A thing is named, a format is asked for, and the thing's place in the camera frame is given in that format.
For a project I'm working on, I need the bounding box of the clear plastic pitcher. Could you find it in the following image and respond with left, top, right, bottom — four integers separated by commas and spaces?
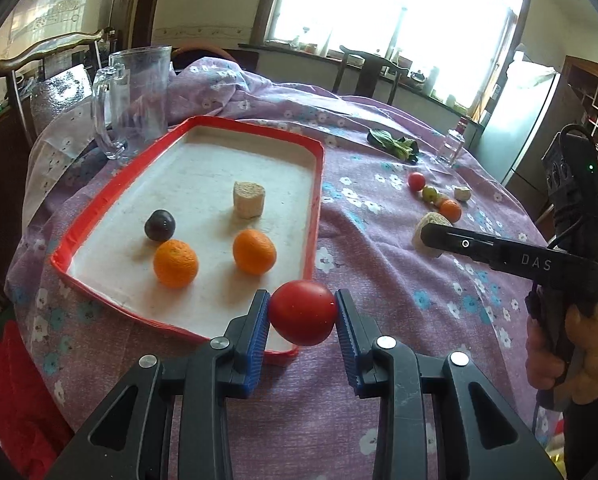
92, 46, 171, 160

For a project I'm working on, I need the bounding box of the small corn piece hidden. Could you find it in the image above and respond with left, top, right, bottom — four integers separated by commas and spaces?
433, 193, 450, 207

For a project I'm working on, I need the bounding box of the large red tomato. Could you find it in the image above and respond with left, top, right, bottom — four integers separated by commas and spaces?
268, 280, 338, 347

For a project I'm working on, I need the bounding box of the red cloth under table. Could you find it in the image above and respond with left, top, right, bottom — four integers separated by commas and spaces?
0, 320, 73, 479

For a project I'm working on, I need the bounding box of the dark wooden chair far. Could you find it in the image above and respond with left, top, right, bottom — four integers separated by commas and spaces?
331, 46, 410, 105

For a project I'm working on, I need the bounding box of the small glass bottle red cap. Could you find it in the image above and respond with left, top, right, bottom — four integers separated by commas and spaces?
436, 117, 469, 166

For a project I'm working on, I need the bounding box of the green grape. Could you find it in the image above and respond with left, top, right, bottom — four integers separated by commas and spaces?
421, 185, 438, 204

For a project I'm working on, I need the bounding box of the person's right hand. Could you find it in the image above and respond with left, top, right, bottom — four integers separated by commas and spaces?
524, 303, 598, 406

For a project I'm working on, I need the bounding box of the green leafy vegetable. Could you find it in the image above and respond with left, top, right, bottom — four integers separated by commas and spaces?
367, 130, 419, 164

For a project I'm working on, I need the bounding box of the small red tomato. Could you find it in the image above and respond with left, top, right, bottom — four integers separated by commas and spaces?
407, 172, 427, 192

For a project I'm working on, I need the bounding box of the orange tangerine tray left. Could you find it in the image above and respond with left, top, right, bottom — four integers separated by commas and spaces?
152, 240, 199, 288

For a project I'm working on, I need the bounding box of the red rimmed white tray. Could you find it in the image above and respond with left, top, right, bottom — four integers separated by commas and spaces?
52, 116, 325, 342

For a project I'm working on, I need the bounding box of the orange tangerine tray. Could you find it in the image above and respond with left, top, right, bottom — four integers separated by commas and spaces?
152, 240, 199, 288
233, 229, 277, 275

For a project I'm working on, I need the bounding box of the round backed wooden chair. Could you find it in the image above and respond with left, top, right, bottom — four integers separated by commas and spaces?
171, 42, 236, 70

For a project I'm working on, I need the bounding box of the dark purple plum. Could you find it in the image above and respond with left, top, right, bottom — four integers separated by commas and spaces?
144, 209, 176, 243

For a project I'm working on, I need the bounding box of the orange tangerine from table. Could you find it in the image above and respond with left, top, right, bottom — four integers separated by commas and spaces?
438, 200, 463, 223

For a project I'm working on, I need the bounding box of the orange tangerine tray right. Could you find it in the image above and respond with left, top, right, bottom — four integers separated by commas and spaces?
233, 229, 277, 275

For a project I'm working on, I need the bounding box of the wooden chair near pitcher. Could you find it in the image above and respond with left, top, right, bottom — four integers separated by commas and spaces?
0, 27, 118, 146

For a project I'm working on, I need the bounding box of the silver refrigerator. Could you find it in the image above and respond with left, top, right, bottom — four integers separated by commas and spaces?
471, 44, 559, 185

